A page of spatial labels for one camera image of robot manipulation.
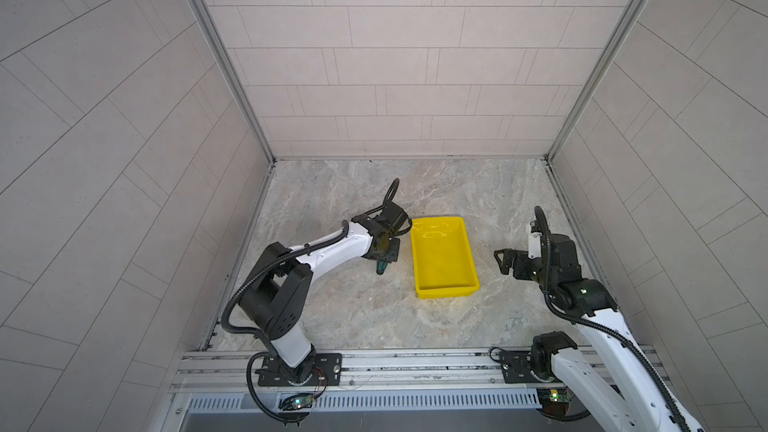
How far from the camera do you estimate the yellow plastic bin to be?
821 millimetres

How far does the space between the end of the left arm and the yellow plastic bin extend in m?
0.09

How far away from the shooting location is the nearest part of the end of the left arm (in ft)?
2.09
